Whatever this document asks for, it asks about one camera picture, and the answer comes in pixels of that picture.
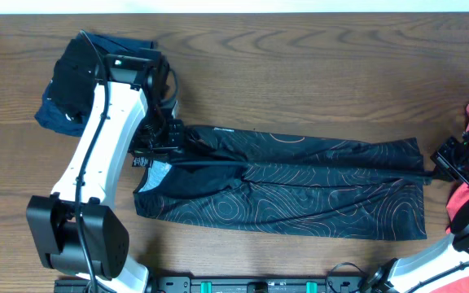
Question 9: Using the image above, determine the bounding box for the black shirt with orange lines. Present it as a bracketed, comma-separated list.
[134, 125, 431, 241]

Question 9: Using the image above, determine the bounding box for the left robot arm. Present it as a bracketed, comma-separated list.
[26, 49, 184, 292]

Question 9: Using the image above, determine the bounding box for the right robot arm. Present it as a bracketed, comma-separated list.
[358, 131, 469, 292]

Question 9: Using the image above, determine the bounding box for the folded navy blue garment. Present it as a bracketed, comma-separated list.
[35, 32, 157, 137]

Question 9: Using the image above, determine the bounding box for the folded black garment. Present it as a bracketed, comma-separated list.
[50, 32, 107, 124]

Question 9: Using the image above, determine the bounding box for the left black cable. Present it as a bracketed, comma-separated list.
[73, 29, 112, 293]

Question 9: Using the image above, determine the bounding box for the black cable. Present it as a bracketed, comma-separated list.
[326, 262, 366, 293]
[73, 29, 112, 293]

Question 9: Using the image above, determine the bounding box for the black mounting rail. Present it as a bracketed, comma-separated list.
[54, 275, 366, 293]

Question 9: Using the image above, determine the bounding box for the right black cable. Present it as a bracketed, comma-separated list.
[326, 262, 366, 293]

